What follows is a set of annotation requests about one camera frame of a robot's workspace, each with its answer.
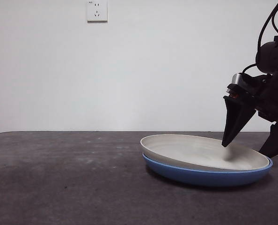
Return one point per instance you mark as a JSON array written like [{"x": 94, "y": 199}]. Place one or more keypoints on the pale grey right wrist camera box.
[{"x": 237, "y": 79}]

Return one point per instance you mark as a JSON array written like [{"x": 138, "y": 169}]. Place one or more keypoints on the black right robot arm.
[{"x": 274, "y": 93}]

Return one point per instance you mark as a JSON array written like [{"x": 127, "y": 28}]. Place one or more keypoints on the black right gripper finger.
[
  {"x": 246, "y": 118},
  {"x": 231, "y": 122}
]

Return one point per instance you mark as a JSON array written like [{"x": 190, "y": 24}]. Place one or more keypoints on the white round plate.
[{"x": 188, "y": 150}]

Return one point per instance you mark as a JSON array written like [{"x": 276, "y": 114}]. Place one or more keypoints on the blue round plate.
[{"x": 199, "y": 178}]

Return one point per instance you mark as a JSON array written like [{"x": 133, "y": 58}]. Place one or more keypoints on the white wall socket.
[{"x": 97, "y": 11}]

